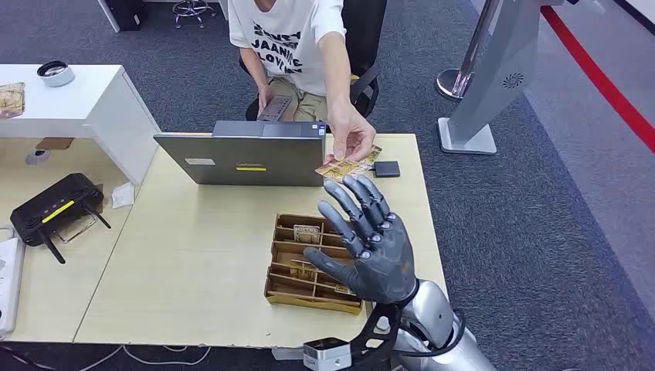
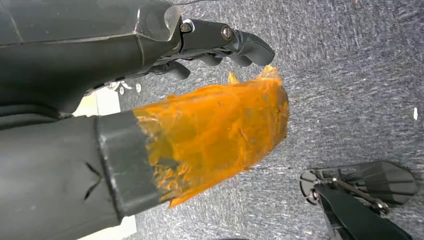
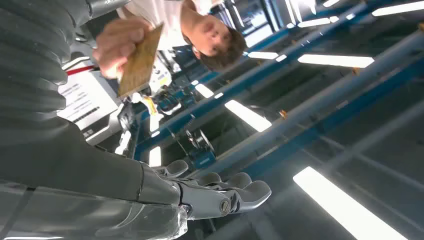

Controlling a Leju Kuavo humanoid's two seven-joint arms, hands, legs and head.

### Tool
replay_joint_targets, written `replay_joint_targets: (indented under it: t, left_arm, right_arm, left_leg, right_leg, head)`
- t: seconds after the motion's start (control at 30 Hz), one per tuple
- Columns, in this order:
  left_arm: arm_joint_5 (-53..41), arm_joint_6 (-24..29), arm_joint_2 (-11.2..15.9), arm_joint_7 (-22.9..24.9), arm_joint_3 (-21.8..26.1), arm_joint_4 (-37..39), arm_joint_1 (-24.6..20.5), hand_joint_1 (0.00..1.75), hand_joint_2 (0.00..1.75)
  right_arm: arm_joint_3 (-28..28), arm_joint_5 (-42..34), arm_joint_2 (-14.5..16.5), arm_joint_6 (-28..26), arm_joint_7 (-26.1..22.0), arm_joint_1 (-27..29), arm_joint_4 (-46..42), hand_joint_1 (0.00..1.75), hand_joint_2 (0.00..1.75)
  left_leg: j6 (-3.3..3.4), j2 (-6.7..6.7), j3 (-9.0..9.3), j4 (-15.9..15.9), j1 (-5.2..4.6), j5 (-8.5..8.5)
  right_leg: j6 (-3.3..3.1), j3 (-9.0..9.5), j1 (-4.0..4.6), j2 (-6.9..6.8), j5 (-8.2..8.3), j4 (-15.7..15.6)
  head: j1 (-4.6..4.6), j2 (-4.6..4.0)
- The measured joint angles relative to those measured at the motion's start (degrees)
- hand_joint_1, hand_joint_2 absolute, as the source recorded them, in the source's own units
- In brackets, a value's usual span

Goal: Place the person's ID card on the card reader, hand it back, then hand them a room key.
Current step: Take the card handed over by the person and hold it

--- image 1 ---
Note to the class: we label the chrome stanchion post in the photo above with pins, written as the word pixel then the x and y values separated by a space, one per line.
pixel 478 41

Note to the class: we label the clear acrylic stand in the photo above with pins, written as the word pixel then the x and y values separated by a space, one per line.
pixel 77 230

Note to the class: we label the white bracket under desk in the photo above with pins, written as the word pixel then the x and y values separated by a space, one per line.
pixel 286 354

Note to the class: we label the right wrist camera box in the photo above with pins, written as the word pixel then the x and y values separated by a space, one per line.
pixel 327 354

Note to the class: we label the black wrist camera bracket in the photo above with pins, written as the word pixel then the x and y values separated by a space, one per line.
pixel 391 327

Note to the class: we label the white side table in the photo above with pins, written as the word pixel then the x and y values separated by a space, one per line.
pixel 92 107

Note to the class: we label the grey smartphone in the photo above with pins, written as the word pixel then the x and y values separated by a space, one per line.
pixel 276 107

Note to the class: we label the white desk side panel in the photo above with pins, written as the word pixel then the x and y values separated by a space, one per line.
pixel 108 15

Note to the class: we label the person's right hand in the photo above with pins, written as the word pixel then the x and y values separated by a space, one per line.
pixel 265 96

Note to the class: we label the grey laptop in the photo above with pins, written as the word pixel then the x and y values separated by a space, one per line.
pixel 245 153

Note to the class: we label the person's right forearm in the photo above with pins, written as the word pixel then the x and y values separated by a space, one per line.
pixel 253 66

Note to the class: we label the round white tin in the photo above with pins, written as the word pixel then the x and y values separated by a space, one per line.
pixel 56 76

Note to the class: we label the person's left forearm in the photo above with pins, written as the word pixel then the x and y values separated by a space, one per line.
pixel 335 66

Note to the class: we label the chrome stool base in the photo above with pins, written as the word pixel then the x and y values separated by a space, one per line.
pixel 192 9

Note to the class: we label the black computer tower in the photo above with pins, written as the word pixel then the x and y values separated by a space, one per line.
pixel 127 13

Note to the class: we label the small black usb hub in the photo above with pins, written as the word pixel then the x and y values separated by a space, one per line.
pixel 386 169

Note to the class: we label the brown cardboard piece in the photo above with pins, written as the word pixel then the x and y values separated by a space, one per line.
pixel 53 143

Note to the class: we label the person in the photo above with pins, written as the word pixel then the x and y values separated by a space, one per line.
pixel 286 41

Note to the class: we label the red floor tape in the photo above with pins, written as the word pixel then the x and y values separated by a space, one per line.
pixel 604 84

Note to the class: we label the black router with antennas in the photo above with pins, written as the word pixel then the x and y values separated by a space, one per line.
pixel 51 207

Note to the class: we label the white power strip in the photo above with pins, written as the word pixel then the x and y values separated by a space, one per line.
pixel 10 286

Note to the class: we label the person's left hand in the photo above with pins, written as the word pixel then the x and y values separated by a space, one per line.
pixel 350 130

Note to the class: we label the white paper slip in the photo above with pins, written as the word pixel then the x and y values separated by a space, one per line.
pixel 123 195

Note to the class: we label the clear pack of gold cards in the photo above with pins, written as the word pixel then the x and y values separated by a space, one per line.
pixel 11 101

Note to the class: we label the wooden compartment organizer box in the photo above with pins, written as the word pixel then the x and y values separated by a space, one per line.
pixel 291 292

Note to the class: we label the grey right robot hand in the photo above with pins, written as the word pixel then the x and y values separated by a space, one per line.
pixel 384 261

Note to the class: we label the grey kiosk stand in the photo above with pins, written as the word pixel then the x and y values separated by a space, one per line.
pixel 506 61

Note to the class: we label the black office chair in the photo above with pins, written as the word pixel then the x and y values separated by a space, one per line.
pixel 366 30

